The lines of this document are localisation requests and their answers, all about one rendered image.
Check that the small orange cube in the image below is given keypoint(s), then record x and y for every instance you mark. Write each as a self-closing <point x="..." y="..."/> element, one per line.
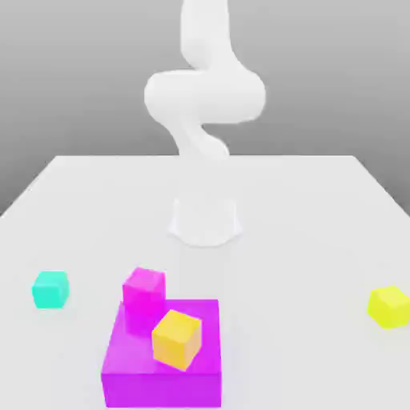
<point x="175" y="341"/>

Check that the small yellow cube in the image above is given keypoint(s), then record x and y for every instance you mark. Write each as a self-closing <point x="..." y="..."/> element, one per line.
<point x="388" y="307"/>

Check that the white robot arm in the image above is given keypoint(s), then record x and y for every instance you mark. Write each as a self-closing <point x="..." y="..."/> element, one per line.
<point x="205" y="96"/>

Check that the small magenta cube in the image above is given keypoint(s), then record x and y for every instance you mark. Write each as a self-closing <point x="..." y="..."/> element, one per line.
<point x="143" y="296"/>

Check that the large purple box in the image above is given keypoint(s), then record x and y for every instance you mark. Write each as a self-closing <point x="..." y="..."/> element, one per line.
<point x="166" y="384"/>

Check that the small cyan cube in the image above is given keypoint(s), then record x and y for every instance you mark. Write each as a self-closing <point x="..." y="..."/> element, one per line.
<point x="50" y="290"/>

